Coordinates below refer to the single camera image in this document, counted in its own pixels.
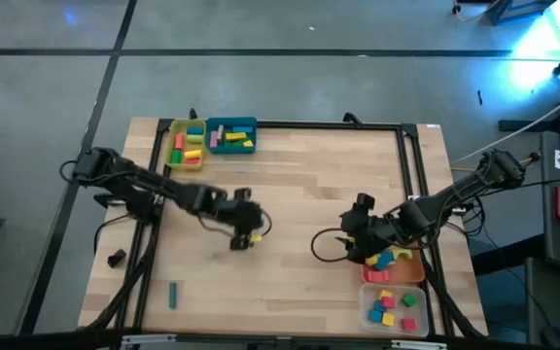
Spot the blue plastic bin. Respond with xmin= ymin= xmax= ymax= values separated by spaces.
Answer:
xmin=204 ymin=116 xmax=259 ymax=156

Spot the small black clamp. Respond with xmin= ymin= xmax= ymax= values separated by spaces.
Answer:
xmin=106 ymin=248 xmax=128 ymax=269

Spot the white hanging hose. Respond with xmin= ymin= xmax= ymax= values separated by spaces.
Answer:
xmin=449 ymin=82 xmax=560 ymax=166

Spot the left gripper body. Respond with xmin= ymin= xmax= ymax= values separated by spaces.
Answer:
xmin=211 ymin=192 xmax=265 ymax=234

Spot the orange plastic bin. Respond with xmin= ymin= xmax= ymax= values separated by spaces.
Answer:
xmin=360 ymin=242 xmax=427 ymax=286

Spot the silver crossbar bracket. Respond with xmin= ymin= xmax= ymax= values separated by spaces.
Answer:
xmin=122 ymin=333 xmax=178 ymax=347
xmin=390 ymin=339 xmax=449 ymax=350

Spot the yellow plastic bin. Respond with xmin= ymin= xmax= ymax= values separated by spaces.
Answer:
xmin=165 ymin=118 xmax=208 ymax=172

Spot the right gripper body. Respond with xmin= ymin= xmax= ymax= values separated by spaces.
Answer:
xmin=355 ymin=213 xmax=398 ymax=252

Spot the black rig crossbar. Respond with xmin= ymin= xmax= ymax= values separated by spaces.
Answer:
xmin=0 ymin=329 xmax=560 ymax=350

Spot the black stand foot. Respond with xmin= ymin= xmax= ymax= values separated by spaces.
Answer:
xmin=497 ymin=118 xmax=560 ymax=133

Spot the black aluminium rig frame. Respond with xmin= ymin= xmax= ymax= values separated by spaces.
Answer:
xmin=83 ymin=118 xmax=488 ymax=341

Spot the clear plastic bin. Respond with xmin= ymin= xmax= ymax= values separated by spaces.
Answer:
xmin=357 ymin=283 xmax=431 ymax=338

